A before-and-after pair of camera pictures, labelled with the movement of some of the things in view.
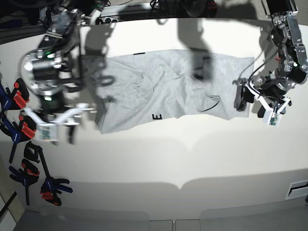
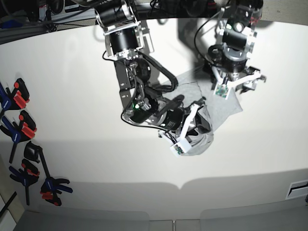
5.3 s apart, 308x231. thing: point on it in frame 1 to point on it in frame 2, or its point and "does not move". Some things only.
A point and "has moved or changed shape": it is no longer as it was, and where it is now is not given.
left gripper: (245, 91) to (242, 74)
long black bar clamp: (50, 189) does not move
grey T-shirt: (129, 87) has moved or changed shape
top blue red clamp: (15, 100) does not move
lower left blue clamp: (28, 175) does not move
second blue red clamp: (25, 128) does not move
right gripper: (47, 130) to (173, 119)
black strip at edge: (7, 204) does not move
